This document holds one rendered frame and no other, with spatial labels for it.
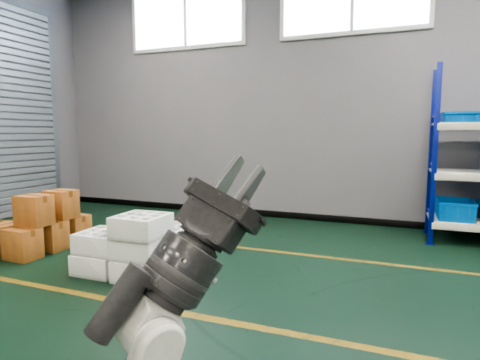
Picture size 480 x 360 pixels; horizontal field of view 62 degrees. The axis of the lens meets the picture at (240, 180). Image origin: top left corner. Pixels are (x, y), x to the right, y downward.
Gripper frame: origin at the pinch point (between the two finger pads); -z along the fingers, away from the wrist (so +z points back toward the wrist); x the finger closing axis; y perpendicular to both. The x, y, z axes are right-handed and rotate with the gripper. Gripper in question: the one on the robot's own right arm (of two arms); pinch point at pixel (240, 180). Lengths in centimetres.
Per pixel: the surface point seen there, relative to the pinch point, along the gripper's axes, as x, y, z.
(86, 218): 291, 303, 47
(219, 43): 337, 363, -252
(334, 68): 171, 382, -282
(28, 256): 271, 247, 100
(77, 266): 203, 231, 75
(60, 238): 280, 277, 75
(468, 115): -1, 347, -253
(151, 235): 150, 217, 20
